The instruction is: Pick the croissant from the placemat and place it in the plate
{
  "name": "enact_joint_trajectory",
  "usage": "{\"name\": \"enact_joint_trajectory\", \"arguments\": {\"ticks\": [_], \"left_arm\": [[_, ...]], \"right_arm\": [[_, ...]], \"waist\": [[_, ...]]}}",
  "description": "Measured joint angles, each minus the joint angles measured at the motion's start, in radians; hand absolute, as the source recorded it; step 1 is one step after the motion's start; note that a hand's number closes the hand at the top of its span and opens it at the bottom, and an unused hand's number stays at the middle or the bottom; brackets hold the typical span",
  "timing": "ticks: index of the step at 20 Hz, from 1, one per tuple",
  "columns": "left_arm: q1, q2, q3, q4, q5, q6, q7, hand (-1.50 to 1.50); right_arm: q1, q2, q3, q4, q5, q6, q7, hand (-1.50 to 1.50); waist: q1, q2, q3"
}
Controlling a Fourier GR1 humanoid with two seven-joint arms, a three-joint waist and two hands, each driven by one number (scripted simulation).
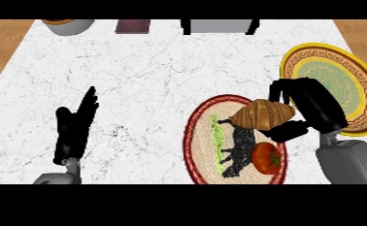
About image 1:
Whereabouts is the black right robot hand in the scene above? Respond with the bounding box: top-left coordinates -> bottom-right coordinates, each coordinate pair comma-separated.
257,77 -> 349,144

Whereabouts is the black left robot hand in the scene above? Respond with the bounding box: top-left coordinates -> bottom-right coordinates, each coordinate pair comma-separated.
51,85 -> 100,167

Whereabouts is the yellow patterned plate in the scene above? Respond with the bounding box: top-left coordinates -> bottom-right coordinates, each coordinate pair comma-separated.
279,43 -> 367,137

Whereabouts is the brown croissant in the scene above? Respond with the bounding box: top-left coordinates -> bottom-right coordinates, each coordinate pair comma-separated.
229,99 -> 298,132

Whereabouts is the round woven red-rimmed placemat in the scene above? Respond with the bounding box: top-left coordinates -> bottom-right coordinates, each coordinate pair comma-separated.
181,94 -> 289,185

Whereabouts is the red tomato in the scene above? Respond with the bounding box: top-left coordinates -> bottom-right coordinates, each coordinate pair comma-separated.
251,142 -> 283,176

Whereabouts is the grey pot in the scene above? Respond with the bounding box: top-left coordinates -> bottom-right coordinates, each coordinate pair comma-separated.
39,19 -> 95,37

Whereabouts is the dark red box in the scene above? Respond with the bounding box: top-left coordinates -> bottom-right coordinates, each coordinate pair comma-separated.
113,19 -> 152,35

